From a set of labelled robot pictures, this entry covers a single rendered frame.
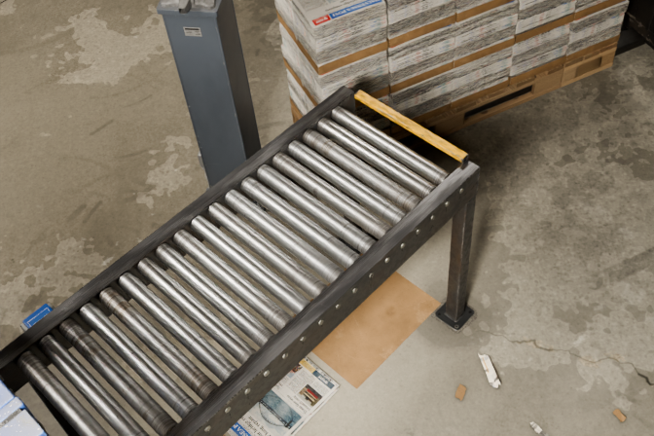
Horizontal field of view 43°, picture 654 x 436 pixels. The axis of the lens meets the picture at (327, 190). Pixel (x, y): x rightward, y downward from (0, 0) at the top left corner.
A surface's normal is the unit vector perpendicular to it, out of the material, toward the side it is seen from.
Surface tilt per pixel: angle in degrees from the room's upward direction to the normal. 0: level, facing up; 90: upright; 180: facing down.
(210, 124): 90
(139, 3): 0
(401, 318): 0
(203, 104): 90
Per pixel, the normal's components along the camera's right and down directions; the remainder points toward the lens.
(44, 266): -0.07, -0.64
